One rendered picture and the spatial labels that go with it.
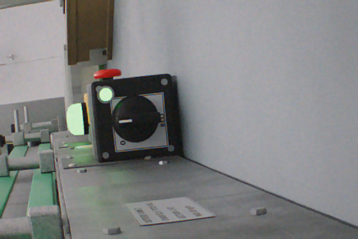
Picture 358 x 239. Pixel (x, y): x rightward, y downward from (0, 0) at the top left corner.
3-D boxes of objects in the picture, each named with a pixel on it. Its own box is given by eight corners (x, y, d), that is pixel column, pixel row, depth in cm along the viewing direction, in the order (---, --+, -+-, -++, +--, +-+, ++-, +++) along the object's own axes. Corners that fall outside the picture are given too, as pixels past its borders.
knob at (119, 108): (160, 139, 72) (165, 141, 69) (114, 144, 71) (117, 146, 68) (155, 92, 72) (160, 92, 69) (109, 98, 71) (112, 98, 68)
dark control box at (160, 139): (170, 149, 80) (93, 157, 79) (162, 75, 80) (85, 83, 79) (184, 154, 72) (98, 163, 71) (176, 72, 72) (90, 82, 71)
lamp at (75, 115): (87, 133, 105) (68, 135, 104) (84, 101, 105) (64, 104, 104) (89, 135, 101) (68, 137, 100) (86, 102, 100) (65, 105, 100)
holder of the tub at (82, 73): (110, 164, 167) (77, 167, 165) (99, 43, 165) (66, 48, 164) (117, 172, 150) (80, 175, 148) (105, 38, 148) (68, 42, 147)
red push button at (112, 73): (94, 94, 105) (92, 71, 105) (121, 91, 105) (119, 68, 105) (96, 94, 101) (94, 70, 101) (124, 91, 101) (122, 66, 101)
